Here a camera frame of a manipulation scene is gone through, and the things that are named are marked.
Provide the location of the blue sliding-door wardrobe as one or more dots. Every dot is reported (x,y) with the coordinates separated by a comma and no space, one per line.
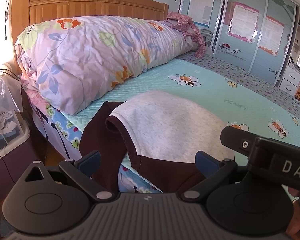
(252,34)

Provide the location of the person's right hand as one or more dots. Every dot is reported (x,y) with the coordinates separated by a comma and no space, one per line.
(293,230)

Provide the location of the grey and maroon sweatshirt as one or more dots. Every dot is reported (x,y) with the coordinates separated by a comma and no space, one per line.
(160,133)

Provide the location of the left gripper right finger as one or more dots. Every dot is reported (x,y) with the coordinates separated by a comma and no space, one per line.
(216,174)

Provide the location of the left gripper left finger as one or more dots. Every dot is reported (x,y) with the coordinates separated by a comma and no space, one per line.
(80,171)

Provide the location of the clear plastic bag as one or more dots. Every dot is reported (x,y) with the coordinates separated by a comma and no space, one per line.
(10,104)

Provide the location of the floral rolled quilt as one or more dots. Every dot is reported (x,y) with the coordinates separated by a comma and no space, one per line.
(71,62)

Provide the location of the white drawer cabinet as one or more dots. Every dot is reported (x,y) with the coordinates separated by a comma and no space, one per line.
(290,81)

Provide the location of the pink crumpled garment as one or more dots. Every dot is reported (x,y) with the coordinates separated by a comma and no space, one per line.
(186,26)

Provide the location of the wooden headboard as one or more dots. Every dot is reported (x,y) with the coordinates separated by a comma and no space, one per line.
(27,12)

